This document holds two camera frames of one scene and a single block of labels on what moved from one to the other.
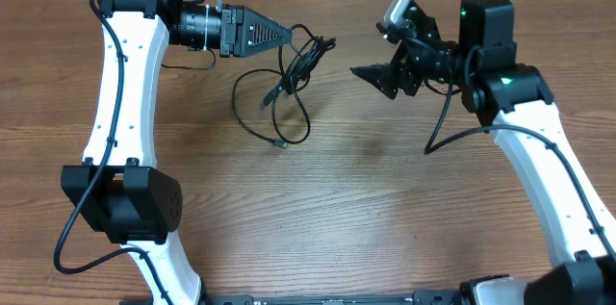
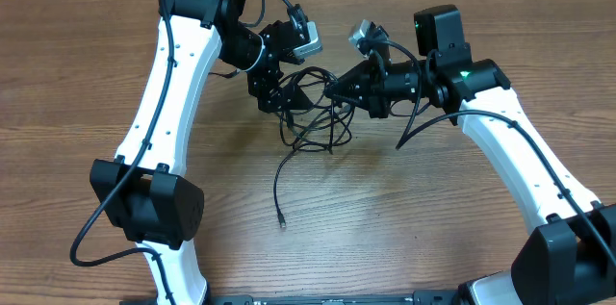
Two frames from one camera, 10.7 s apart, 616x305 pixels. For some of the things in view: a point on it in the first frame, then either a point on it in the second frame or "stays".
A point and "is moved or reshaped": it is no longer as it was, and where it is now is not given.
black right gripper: (386, 80) to (371, 93)
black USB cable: (298, 53) is moved or reshaped
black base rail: (418, 298) stays
